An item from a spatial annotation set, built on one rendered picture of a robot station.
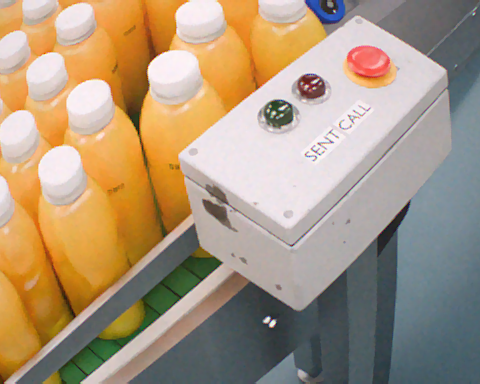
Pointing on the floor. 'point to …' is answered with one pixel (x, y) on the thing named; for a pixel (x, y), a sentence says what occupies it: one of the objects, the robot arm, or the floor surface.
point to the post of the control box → (350, 321)
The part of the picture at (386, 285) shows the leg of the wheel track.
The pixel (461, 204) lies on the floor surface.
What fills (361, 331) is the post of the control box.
